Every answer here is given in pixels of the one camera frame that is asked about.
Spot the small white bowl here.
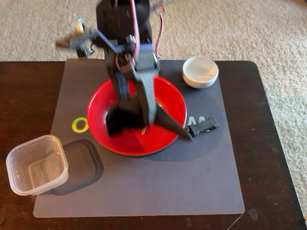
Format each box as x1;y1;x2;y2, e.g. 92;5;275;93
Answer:
181;56;219;89

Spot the black camera cable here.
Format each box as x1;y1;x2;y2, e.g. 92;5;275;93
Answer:
76;42;95;58

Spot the grey desk mat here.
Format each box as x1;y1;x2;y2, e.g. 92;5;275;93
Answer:
33;58;245;218

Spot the red bowl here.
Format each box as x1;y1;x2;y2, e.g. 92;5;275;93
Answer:
85;74;187;158

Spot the black printed jaw part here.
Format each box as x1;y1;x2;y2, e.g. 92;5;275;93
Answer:
105;95;194;141

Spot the white power cable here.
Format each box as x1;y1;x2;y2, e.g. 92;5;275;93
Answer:
94;46;105;59

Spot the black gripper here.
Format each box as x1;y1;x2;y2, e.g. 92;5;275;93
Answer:
104;39;161;127

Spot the small black clip part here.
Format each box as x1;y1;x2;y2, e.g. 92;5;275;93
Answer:
187;116;220;138

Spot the clear plastic container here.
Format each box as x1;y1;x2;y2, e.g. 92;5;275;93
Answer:
6;134;70;196

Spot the red white servo wire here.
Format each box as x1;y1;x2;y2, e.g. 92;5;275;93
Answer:
153;4;166;59
129;0;144;48

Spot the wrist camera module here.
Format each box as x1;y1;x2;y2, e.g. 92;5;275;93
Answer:
55;18;96;52

